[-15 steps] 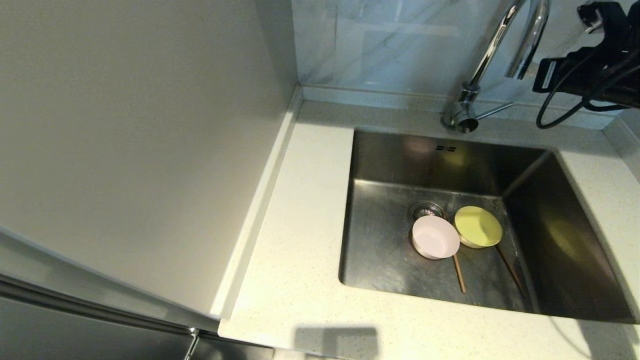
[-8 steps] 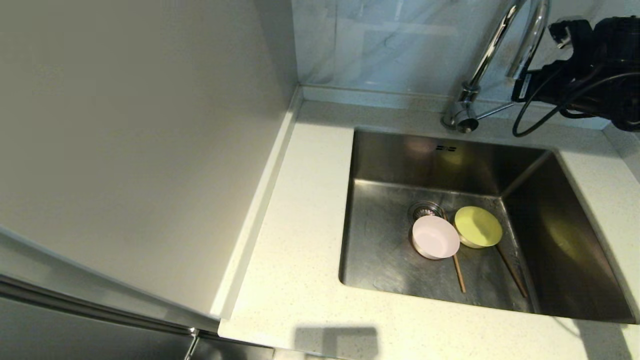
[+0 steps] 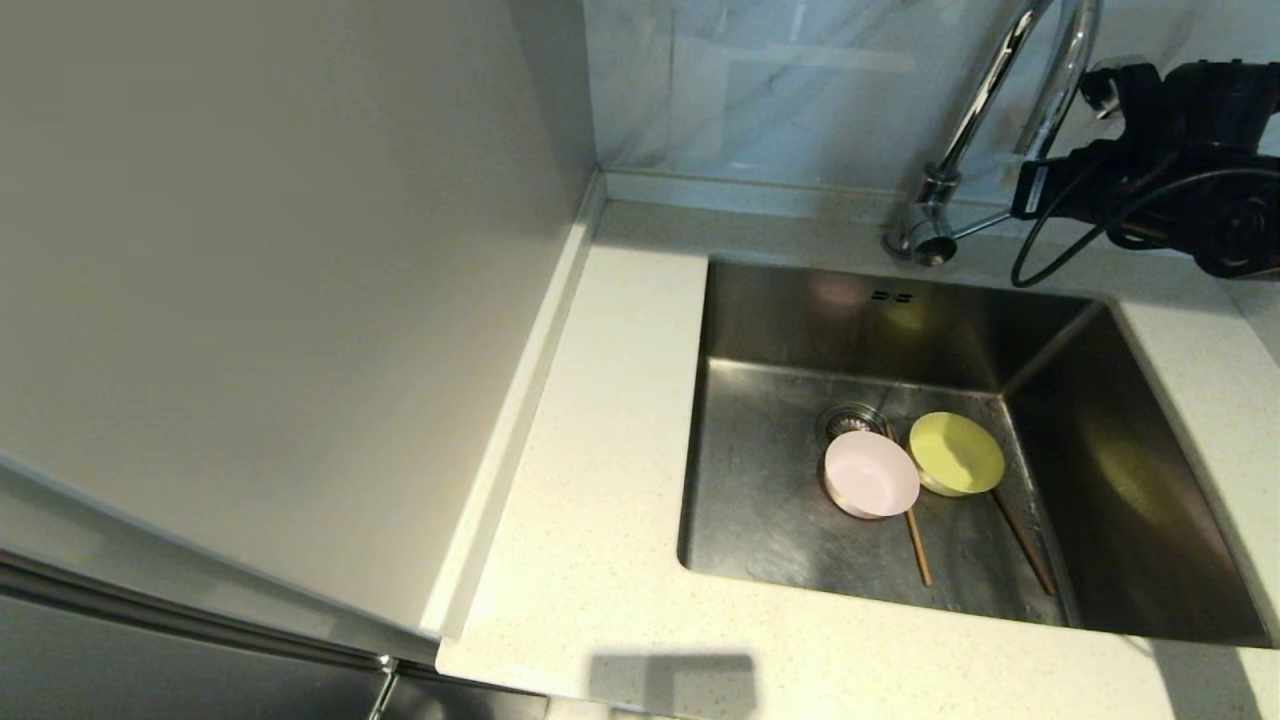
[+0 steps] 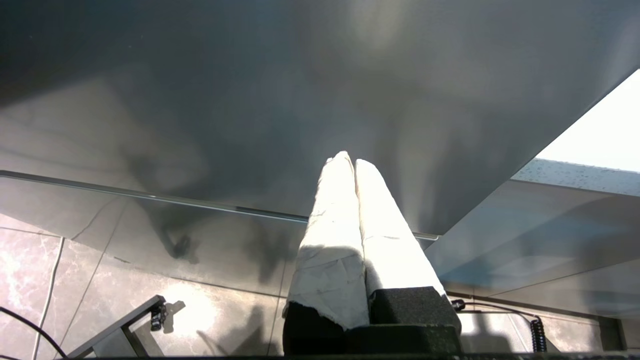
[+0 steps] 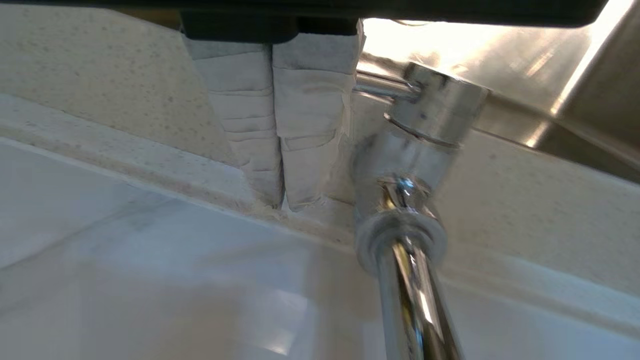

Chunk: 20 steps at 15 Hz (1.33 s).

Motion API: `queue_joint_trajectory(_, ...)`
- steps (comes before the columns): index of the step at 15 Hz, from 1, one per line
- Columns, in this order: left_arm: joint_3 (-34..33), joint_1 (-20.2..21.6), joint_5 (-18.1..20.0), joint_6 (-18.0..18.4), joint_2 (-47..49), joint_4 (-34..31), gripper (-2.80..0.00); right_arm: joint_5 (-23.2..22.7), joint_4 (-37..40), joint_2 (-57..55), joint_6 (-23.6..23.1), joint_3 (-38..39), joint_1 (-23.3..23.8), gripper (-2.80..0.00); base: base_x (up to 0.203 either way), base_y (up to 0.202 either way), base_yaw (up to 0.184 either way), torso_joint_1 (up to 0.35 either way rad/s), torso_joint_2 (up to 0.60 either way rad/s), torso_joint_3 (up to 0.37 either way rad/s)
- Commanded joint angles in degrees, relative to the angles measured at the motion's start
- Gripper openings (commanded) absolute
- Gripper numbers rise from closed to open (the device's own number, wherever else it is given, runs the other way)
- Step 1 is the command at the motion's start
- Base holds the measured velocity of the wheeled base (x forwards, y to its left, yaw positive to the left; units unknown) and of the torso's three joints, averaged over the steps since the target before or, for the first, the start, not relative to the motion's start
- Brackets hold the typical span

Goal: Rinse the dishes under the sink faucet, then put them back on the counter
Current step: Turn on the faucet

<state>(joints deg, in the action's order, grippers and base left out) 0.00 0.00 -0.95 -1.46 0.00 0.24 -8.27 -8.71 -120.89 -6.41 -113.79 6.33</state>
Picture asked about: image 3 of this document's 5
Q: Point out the chrome door trim strip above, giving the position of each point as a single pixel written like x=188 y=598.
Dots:
x=200 y=613

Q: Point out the pink plastic bowl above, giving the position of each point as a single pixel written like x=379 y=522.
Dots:
x=870 y=475

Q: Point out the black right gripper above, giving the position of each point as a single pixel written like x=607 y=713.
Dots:
x=1130 y=180

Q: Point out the grey tall cabinet door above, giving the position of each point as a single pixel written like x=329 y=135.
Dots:
x=120 y=675

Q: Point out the chrome gooseneck faucet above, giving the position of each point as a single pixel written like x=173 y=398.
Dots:
x=965 y=130

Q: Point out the grey base cabinet front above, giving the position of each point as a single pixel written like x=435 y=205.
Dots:
x=460 y=702

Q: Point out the yellow plastic bowl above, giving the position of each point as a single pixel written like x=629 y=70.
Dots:
x=957 y=453

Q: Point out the stainless steel sink basin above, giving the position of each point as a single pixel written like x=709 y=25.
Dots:
x=760 y=520

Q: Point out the wooden chopstick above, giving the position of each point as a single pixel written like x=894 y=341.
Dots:
x=1030 y=550
x=920 y=550

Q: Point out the beige tall cabinet side panel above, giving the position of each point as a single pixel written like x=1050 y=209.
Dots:
x=250 y=250

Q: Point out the round metal drain strainer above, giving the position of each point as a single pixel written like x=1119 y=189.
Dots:
x=845 y=415

